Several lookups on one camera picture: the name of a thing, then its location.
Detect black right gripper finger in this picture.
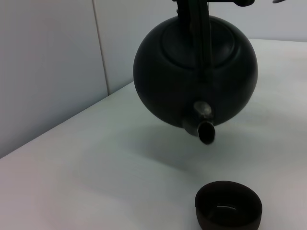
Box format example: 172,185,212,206
208,0,254,7

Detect black round teapot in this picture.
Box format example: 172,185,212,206
133,0,260,146

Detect dark brown teacup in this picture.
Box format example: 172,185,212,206
194,180,263,230

